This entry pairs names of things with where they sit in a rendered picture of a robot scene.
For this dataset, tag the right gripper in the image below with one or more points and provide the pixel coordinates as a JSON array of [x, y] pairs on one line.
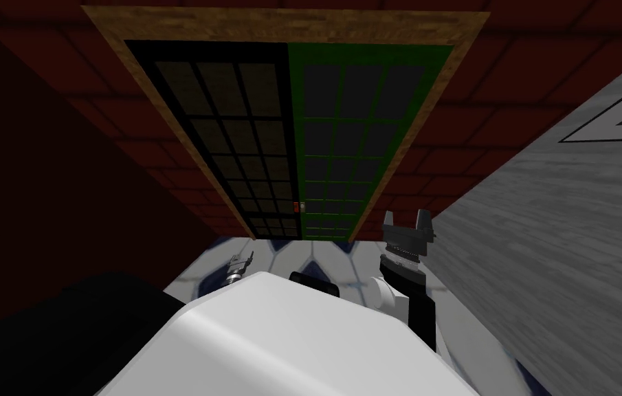
[[407, 239]]

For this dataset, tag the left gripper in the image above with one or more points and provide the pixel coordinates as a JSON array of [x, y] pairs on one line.
[[235, 268]]

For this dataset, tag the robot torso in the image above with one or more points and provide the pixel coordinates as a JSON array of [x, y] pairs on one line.
[[288, 341]]

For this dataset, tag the green glazed door leaf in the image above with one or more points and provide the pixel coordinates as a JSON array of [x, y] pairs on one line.
[[354, 126]]

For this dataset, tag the black glazed door leaf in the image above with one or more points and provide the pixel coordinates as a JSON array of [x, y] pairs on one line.
[[233, 137]]

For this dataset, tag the white framed wall picture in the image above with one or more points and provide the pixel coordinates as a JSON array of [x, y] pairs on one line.
[[618, 124]]

